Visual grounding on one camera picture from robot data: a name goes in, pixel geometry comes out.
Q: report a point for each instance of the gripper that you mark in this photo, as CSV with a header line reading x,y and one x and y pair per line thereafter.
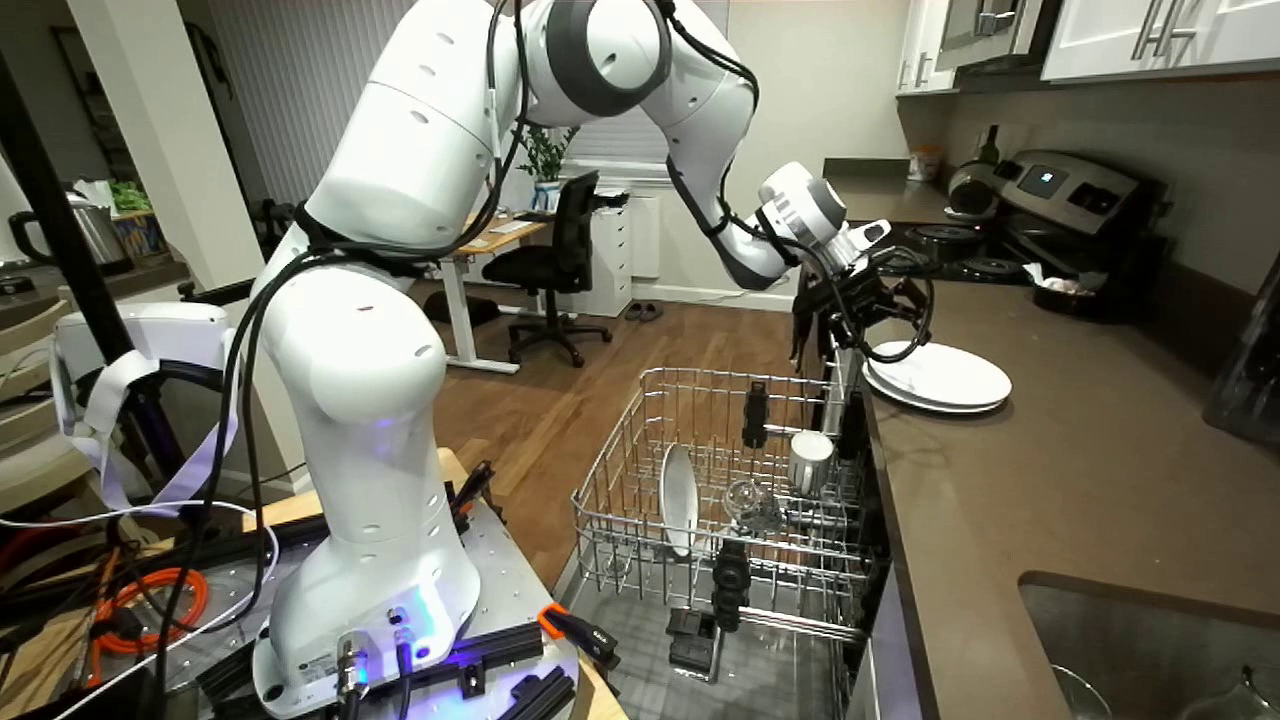
x,y
862,292

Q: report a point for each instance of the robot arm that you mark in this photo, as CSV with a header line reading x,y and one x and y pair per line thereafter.
x,y
370,400

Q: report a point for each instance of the white plate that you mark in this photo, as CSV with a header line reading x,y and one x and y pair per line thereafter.
x,y
945,378
680,495

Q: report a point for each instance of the dishwasher rack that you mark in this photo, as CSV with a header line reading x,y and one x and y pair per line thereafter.
x,y
650,470

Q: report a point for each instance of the dishwasher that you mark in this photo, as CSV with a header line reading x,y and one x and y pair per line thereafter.
x,y
800,600

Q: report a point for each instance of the dishwasher door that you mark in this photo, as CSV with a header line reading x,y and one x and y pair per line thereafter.
x,y
770,670

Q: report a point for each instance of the white mug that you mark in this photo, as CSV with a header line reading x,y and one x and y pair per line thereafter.
x,y
810,462

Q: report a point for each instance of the stove burner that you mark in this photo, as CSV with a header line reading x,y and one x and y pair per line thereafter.
x,y
988,268
948,235

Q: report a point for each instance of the pair of shoes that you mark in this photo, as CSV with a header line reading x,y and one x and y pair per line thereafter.
x,y
645,311

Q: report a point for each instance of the clear drinking glass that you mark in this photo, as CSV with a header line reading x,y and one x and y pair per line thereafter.
x,y
750,505

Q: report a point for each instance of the jar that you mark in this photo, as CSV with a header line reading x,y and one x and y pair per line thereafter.
x,y
925,165

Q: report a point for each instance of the silver kettle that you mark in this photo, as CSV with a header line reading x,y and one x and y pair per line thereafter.
x,y
970,190

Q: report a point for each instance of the white drawer unit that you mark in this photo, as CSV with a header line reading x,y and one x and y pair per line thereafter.
x,y
610,255

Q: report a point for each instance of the green bottle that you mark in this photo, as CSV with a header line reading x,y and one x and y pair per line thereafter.
x,y
990,148

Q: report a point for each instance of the black bowl with tissue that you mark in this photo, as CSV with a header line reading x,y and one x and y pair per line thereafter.
x,y
1075,298

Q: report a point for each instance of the black office chair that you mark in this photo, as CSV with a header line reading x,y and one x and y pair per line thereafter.
x,y
560,255

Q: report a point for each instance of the window blinds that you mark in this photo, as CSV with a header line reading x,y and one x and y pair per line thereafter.
x,y
625,140

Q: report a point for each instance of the stove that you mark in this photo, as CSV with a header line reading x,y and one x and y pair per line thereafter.
x,y
1080,195

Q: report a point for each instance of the potted plant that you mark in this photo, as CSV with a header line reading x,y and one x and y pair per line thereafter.
x,y
545,165

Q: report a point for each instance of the range hood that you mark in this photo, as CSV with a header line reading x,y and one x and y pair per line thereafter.
x,y
1000,40

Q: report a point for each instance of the wooden desk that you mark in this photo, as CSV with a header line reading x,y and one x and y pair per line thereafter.
x,y
480,240

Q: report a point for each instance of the black clamp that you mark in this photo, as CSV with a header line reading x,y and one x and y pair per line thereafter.
x,y
470,490

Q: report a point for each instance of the orange clamp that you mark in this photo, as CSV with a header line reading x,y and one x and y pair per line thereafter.
x,y
570,625

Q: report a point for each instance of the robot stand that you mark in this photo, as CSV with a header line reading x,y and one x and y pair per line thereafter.
x,y
500,590

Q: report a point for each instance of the black appliance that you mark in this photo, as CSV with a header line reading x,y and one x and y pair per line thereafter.
x,y
1250,380

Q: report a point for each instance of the sink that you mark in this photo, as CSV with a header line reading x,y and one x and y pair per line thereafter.
x,y
1130,650

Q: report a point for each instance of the box of greens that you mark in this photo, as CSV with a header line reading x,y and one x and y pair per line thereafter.
x,y
135,225

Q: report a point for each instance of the beige chair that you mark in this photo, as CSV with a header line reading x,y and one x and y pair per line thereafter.
x,y
30,430

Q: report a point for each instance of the white wall cabinet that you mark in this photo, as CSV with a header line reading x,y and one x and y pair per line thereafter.
x,y
1200,30
922,45

